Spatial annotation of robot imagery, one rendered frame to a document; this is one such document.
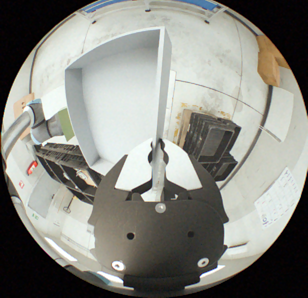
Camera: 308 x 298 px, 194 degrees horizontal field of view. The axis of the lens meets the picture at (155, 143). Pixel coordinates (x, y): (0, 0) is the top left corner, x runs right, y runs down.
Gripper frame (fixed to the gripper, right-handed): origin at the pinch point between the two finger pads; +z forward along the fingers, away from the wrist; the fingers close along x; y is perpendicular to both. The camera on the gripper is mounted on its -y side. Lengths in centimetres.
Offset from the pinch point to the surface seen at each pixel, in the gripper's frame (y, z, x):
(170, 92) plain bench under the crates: -6.1, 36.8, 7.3
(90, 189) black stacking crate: 64, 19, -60
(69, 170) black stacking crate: 37, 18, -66
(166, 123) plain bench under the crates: 11.2, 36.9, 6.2
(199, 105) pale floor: 8, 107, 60
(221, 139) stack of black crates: 32, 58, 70
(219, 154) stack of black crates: 47, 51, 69
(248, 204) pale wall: 179, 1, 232
